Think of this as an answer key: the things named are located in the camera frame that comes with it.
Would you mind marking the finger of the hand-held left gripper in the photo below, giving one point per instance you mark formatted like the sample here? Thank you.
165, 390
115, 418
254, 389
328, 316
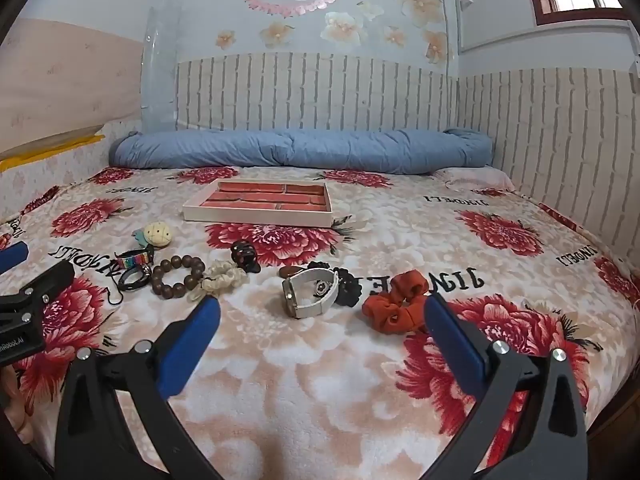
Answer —
47, 280
12, 256

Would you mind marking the group of flower wall stickers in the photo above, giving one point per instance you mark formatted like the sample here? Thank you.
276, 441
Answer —
342, 27

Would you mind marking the red lined white jewelry tray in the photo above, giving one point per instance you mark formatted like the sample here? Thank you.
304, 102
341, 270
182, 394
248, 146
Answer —
250, 217

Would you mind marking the pale pink wooden headboard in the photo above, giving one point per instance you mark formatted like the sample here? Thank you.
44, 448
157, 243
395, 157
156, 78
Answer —
60, 80

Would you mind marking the pink hair accessory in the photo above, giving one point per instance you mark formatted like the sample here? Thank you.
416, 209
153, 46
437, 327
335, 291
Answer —
380, 305

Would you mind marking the rainbow flower black hair clip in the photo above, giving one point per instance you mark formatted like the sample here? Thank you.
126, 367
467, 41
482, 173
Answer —
132, 261

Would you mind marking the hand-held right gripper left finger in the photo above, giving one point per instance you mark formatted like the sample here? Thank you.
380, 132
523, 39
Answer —
190, 345

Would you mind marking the brown round hair clip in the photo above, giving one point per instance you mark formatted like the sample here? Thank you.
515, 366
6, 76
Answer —
287, 272

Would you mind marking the rolled blue quilt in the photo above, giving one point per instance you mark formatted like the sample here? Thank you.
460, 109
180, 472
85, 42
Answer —
300, 147

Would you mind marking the cream scrunchie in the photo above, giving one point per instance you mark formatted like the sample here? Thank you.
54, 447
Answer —
220, 272

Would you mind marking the red floral plush blanket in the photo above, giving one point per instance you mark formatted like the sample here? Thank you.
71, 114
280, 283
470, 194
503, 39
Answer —
320, 385

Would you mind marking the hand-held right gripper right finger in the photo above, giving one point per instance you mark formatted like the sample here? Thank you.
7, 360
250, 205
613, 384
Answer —
452, 345

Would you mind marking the pink pillow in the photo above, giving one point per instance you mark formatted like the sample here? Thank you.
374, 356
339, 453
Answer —
475, 177

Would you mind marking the person's left hand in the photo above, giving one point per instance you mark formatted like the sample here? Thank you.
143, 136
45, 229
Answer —
17, 410

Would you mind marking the cream plush hair clip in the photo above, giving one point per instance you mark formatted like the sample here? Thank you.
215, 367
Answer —
157, 235

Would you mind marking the clear plastic sheet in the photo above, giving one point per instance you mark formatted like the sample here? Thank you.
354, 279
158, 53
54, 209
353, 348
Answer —
160, 75

